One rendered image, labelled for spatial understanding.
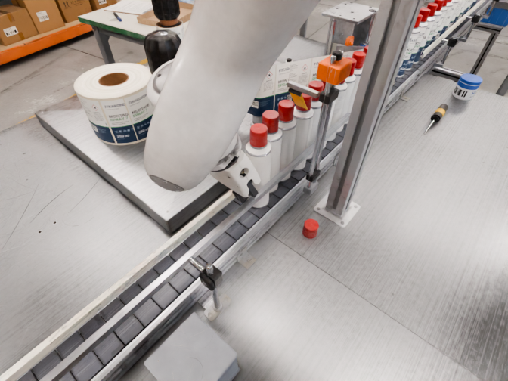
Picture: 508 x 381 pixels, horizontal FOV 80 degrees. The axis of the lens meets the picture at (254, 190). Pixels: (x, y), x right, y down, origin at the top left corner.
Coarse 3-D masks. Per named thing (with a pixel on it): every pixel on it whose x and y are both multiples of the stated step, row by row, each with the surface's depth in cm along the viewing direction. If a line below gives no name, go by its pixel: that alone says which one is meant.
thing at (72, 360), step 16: (336, 128) 77; (240, 208) 59; (224, 224) 56; (208, 240) 54; (176, 272) 50; (160, 288) 49; (128, 304) 46; (112, 320) 44; (96, 336) 43; (80, 352) 41; (64, 368) 40
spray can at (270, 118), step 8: (264, 112) 60; (272, 112) 60; (264, 120) 59; (272, 120) 58; (272, 128) 60; (272, 136) 61; (280, 136) 61; (272, 144) 61; (280, 144) 63; (272, 152) 63; (280, 152) 66; (272, 160) 65; (272, 168) 66; (272, 176) 68; (272, 192) 72
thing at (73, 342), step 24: (408, 72) 115; (336, 144) 85; (216, 216) 68; (192, 240) 63; (216, 240) 63; (168, 264) 60; (144, 288) 56; (168, 288) 56; (144, 312) 53; (72, 336) 50; (120, 336) 50; (48, 360) 48; (96, 360) 48
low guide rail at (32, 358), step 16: (208, 208) 65; (192, 224) 62; (176, 240) 60; (160, 256) 58; (144, 272) 57; (112, 288) 53; (96, 304) 51; (80, 320) 49; (64, 336) 48; (32, 352) 46; (48, 352) 47; (16, 368) 44
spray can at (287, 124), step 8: (280, 104) 61; (288, 104) 61; (280, 112) 62; (288, 112) 61; (280, 120) 63; (288, 120) 63; (280, 128) 63; (288, 128) 63; (288, 136) 65; (288, 144) 67; (288, 152) 68; (280, 160) 70; (288, 160) 70; (280, 168) 72; (288, 176) 75
